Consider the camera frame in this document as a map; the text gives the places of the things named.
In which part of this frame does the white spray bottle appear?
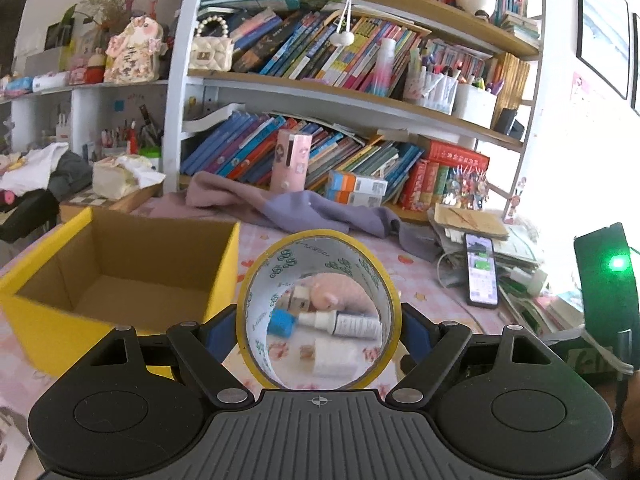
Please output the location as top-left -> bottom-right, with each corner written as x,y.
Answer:
296,311 -> 383,340

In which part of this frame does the blue tissue pack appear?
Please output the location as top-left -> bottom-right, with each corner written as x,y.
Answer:
267,309 -> 297,338

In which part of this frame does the cream eraser block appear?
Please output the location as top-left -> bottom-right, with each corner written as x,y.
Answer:
312,339 -> 359,380

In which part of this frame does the pink plush pig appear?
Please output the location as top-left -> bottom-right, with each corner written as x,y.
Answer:
300,273 -> 378,316

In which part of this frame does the yellow tape roll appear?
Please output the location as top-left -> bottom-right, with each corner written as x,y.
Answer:
236,230 -> 402,390

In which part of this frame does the white staples box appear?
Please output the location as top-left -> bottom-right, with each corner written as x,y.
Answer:
288,285 -> 311,315

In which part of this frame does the pile of papers and books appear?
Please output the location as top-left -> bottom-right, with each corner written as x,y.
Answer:
429,204 -> 586,340

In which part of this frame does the black smartphone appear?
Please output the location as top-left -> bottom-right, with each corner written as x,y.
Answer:
463,233 -> 499,309

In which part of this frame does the yellow cardboard box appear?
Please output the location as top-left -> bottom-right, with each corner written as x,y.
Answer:
1,208 -> 241,377

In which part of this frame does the brown envelope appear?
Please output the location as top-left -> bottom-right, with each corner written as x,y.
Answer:
434,204 -> 509,240

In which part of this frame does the purple pink cloth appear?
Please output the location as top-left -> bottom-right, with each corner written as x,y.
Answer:
149,171 -> 440,262

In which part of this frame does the orange blue white box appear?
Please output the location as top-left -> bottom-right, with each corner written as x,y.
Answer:
324,170 -> 387,207

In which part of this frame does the chessboard wooden box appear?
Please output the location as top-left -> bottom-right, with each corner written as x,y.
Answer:
60,184 -> 163,222

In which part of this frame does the tissue box with tissues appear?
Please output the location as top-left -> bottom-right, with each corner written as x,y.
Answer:
92,155 -> 165,200

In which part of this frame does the red dictionary book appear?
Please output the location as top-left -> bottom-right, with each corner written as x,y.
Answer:
427,140 -> 489,171

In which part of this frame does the pink cylinder device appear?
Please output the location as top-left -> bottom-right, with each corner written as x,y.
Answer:
270,129 -> 312,194

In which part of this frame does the white pen holder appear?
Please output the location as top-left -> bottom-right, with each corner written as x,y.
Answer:
452,84 -> 497,129

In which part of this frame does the pile of clothes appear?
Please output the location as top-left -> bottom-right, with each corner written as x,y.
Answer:
1,142 -> 92,244

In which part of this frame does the cream quilted handbag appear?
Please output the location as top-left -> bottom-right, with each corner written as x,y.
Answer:
189,15 -> 234,73

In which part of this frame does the pink floral figurine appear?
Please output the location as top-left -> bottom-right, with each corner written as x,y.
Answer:
104,15 -> 167,86

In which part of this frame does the white bookshelf frame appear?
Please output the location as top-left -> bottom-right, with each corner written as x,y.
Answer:
163,0 -> 542,191

